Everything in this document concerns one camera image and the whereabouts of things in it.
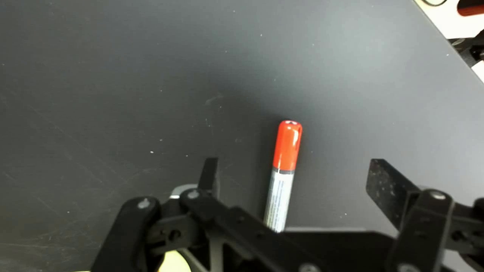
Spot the red capped marker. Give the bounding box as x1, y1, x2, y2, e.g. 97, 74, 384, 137
262, 118, 305, 234

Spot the red floor object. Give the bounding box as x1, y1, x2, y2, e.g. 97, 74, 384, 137
455, 0, 484, 18

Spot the black floor object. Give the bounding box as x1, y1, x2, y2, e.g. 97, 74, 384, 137
451, 34, 484, 66

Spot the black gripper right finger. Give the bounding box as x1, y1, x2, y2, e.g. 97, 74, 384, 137
364, 157, 423, 234

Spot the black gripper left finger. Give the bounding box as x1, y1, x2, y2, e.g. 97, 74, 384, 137
196, 155, 221, 196

